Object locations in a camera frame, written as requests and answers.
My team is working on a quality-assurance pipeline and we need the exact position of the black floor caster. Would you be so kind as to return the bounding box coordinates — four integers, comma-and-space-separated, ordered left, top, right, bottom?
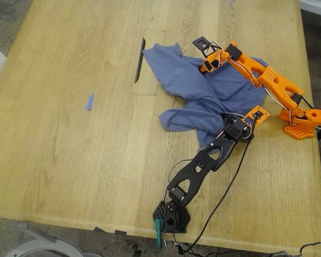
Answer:
131, 243, 143, 257

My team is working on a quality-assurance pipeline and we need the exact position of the green table clamp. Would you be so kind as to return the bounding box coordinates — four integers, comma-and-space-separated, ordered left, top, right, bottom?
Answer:
154, 218, 169, 250

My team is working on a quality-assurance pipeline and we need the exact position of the white furniture panel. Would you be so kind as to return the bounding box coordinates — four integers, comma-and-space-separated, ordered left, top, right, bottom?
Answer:
299, 0, 321, 19

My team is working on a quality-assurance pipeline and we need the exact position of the grey chair base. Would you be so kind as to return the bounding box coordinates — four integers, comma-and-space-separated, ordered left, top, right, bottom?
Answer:
4, 222, 86, 257

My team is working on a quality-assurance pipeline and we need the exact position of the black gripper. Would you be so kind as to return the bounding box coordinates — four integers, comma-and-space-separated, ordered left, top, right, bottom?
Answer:
221, 112, 256, 143

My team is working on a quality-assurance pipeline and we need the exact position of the black camera cable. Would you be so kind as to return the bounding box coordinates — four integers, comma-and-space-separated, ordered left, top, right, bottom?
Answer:
173, 114, 259, 255

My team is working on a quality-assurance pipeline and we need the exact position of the wooden cable hatch lid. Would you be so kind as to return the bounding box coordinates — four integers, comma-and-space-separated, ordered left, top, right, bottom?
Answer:
132, 28, 166, 96

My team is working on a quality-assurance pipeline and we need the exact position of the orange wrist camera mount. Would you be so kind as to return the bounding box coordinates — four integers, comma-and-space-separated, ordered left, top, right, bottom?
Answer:
243, 105, 271, 126

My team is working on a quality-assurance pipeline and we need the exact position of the blue printed T-shirt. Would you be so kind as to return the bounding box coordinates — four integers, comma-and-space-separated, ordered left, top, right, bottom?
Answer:
142, 42, 270, 155

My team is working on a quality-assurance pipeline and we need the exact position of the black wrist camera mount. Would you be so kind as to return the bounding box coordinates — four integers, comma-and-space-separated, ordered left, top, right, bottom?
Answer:
192, 36, 222, 58

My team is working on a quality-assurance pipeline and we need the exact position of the black floor cable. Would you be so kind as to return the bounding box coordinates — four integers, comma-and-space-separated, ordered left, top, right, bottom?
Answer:
270, 240, 321, 257

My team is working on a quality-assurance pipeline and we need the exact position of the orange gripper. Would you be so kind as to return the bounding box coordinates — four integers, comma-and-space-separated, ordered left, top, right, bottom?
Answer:
198, 48, 231, 75

